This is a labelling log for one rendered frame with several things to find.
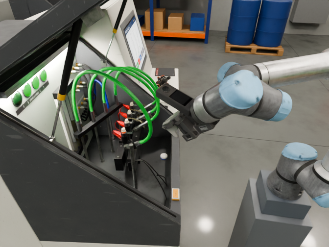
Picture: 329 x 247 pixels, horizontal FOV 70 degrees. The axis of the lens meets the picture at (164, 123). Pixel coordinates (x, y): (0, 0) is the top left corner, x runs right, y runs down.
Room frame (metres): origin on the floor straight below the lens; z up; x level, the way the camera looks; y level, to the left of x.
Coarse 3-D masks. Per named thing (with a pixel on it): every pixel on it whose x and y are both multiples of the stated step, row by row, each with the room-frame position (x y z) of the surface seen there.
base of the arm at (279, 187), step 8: (272, 176) 0.71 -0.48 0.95; (280, 176) 0.67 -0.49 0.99; (272, 184) 0.68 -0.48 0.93; (280, 184) 0.66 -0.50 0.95; (288, 184) 0.64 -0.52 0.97; (296, 184) 0.64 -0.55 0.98; (272, 192) 0.66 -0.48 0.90; (280, 192) 0.64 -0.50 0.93; (288, 192) 0.63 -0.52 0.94; (296, 192) 0.63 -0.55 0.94
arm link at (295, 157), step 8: (288, 144) 0.73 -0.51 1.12; (296, 144) 0.73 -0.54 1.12; (304, 144) 0.73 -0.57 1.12; (288, 152) 0.68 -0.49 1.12; (296, 152) 0.67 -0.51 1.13; (304, 152) 0.67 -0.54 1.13; (312, 152) 0.67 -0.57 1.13; (280, 160) 0.71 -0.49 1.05; (288, 160) 0.67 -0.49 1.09; (296, 160) 0.65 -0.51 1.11; (304, 160) 0.64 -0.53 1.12; (312, 160) 0.64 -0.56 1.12; (280, 168) 0.69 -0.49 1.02; (288, 168) 0.65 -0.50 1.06; (296, 168) 0.63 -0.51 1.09; (304, 168) 0.61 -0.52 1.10; (288, 176) 0.65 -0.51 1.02; (296, 176) 0.61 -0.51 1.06
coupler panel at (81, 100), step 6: (72, 66) 1.10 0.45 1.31; (78, 66) 1.14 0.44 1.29; (72, 72) 1.04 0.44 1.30; (72, 78) 1.06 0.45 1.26; (78, 84) 1.11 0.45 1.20; (78, 90) 1.04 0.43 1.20; (78, 96) 1.08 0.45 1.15; (84, 96) 1.15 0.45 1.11; (78, 102) 1.06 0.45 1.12; (84, 102) 1.09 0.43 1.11; (78, 108) 1.04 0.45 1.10
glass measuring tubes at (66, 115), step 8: (72, 80) 0.98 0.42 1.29; (56, 96) 0.85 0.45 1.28; (56, 104) 0.86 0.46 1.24; (64, 104) 0.87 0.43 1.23; (64, 112) 0.87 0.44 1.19; (72, 112) 0.94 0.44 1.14; (64, 120) 0.87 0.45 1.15; (72, 120) 0.90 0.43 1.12; (80, 120) 0.98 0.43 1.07; (64, 128) 0.86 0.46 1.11; (72, 128) 0.88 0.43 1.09; (72, 136) 0.87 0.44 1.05; (72, 144) 0.87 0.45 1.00; (80, 144) 0.91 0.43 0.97; (80, 152) 0.87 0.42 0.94
